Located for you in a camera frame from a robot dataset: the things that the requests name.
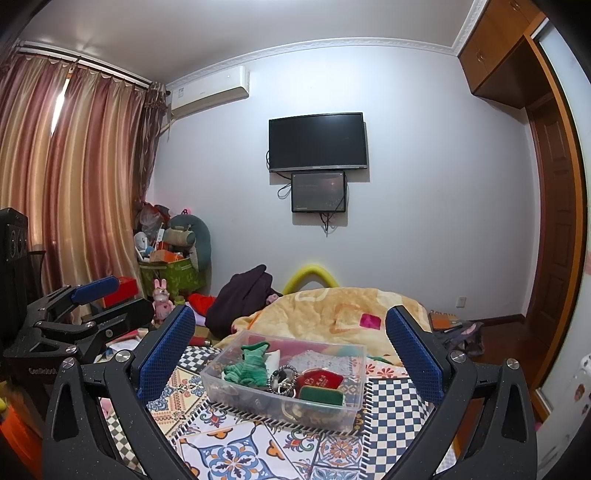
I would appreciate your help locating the small white fan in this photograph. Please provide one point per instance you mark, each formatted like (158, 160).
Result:
(141, 240)

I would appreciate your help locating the wooden door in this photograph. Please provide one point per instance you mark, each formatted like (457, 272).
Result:
(558, 217)

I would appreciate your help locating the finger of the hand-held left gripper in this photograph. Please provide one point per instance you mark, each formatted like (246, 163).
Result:
(124, 316)
(94, 290)

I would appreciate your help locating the white air conditioner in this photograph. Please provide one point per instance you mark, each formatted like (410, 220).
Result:
(207, 90)

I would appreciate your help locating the small red cylinder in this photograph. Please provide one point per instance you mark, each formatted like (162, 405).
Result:
(202, 341)

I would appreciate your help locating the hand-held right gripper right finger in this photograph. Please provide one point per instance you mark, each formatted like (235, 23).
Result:
(413, 353)

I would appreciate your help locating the orange notebook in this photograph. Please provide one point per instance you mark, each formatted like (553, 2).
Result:
(443, 321)

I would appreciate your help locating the curtain rail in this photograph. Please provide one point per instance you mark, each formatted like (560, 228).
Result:
(101, 64)

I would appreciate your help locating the teal fabric item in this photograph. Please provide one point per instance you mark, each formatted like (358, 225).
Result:
(353, 350)

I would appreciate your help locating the white lace cloth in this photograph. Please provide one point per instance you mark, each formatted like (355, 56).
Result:
(311, 360)

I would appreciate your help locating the striped pink curtain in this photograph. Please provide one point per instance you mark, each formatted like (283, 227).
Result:
(87, 184)

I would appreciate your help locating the red cloth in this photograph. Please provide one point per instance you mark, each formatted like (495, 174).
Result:
(201, 304)

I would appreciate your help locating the yellow blanket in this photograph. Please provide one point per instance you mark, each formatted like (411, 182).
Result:
(323, 309)

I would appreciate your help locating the clear plastic storage box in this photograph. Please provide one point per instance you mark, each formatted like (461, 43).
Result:
(277, 406)

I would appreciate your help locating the colourful patterned mat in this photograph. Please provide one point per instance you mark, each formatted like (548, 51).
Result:
(244, 452)

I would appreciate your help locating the grey green plush toy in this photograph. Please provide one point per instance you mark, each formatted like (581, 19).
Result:
(187, 237)

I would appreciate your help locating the white sliding door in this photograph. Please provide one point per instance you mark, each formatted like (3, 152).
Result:
(570, 332)

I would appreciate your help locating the orange bag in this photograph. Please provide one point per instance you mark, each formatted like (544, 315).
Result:
(18, 438)

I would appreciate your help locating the pink bunny toy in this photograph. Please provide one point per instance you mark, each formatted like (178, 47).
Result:
(163, 302)

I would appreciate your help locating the purple bag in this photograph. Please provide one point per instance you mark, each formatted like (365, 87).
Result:
(466, 337)

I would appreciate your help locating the small black monitor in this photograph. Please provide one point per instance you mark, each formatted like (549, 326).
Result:
(318, 191)

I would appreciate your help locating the dark purple clothes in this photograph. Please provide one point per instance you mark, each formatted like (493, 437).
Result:
(240, 300)

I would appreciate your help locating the wooden overhead cabinet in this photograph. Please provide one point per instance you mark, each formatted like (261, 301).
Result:
(498, 50)

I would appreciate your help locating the green knit toy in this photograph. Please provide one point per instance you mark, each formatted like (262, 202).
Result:
(247, 364)

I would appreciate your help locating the green storage box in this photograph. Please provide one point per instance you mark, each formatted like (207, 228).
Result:
(178, 277)

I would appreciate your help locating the red plastic bag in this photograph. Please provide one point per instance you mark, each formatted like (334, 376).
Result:
(152, 214)

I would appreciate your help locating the green fabric pouch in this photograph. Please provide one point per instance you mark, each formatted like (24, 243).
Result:
(323, 397)

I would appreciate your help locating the red box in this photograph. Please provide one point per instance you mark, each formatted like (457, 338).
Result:
(122, 290)

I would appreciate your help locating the black wall television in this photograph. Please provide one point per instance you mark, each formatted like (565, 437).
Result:
(318, 141)

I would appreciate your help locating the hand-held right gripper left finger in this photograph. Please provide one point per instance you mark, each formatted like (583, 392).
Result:
(164, 353)

